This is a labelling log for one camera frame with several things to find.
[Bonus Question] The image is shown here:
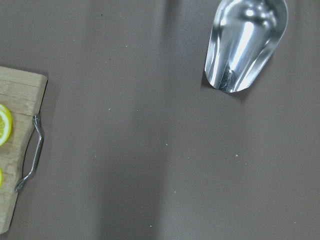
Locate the silver metal ice scoop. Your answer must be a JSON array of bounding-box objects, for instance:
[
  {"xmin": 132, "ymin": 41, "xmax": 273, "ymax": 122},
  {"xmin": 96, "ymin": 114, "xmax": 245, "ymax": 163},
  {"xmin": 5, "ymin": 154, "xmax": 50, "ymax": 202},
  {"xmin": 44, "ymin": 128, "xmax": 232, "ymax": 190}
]
[{"xmin": 204, "ymin": 0, "xmax": 288, "ymax": 93}]

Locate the bamboo cutting board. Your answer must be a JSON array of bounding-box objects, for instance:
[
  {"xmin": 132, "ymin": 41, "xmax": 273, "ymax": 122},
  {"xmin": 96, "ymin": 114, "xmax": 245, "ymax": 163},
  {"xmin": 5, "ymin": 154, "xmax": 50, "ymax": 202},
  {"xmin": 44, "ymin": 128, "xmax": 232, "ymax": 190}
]
[{"xmin": 0, "ymin": 67, "xmax": 48, "ymax": 234}]

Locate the lemon slice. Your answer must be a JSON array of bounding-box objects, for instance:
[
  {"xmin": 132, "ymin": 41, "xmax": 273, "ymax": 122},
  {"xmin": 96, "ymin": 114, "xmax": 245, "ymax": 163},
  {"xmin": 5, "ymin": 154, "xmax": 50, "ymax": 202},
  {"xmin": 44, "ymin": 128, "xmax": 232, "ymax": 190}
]
[
  {"xmin": 0, "ymin": 168, "xmax": 3, "ymax": 188},
  {"xmin": 0, "ymin": 104, "xmax": 13, "ymax": 146}
]

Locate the metal cutting board handle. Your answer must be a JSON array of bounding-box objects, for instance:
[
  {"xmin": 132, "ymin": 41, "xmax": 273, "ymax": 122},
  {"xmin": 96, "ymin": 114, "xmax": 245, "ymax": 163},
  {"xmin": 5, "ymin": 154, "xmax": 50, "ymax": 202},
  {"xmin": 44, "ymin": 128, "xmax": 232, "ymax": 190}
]
[{"xmin": 14, "ymin": 114, "xmax": 44, "ymax": 193}]

